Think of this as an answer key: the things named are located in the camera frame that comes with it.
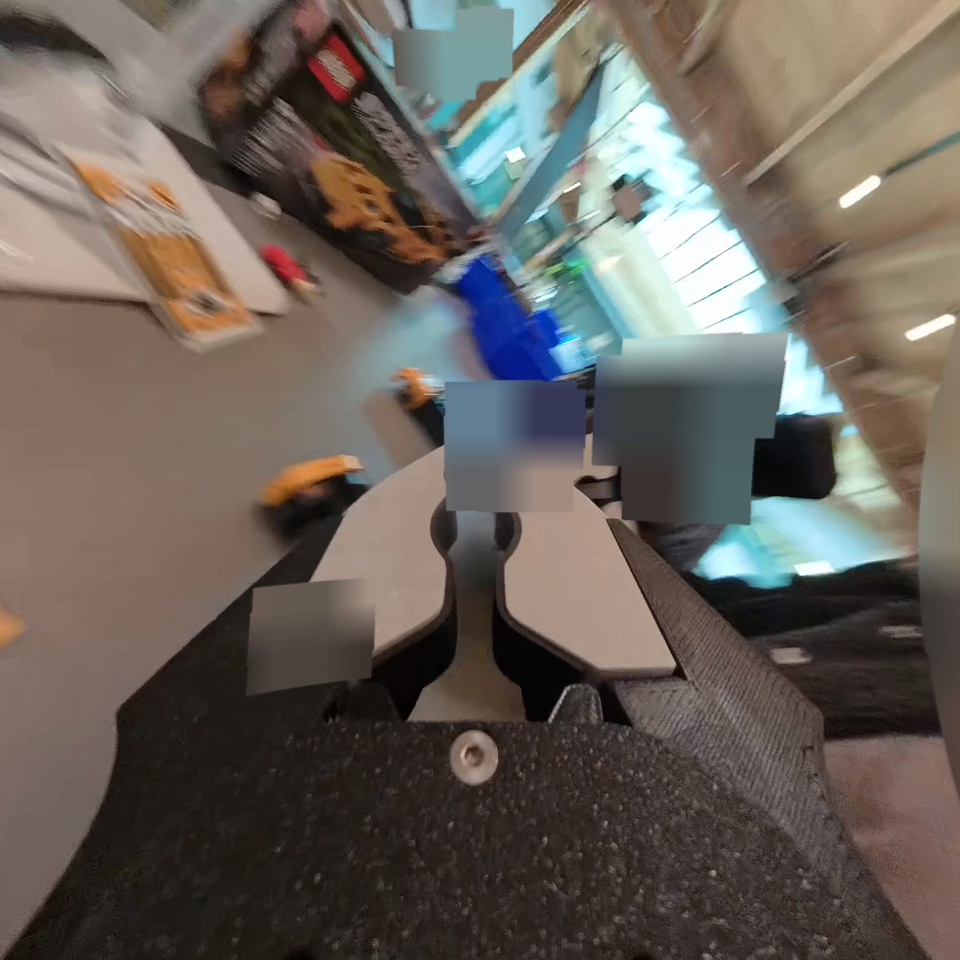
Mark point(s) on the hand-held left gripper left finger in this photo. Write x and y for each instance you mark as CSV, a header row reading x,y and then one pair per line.
x,y
390,540

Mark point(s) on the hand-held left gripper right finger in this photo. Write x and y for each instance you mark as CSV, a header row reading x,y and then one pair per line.
x,y
570,600

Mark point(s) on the yellow black lego car assembly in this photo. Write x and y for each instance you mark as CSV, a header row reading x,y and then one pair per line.
x,y
311,480

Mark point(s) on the small yellow lego assembly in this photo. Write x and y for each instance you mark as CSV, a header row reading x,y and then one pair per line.
x,y
414,390

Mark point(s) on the red lego piece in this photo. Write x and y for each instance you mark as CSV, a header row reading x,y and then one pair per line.
x,y
283,264

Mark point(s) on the black lego set box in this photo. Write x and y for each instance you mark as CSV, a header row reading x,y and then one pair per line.
x,y
352,172

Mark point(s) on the blue plastic bin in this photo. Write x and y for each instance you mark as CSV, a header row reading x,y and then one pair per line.
x,y
502,322

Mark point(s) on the orange sticker sheet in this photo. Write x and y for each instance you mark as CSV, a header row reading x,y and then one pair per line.
x,y
172,255

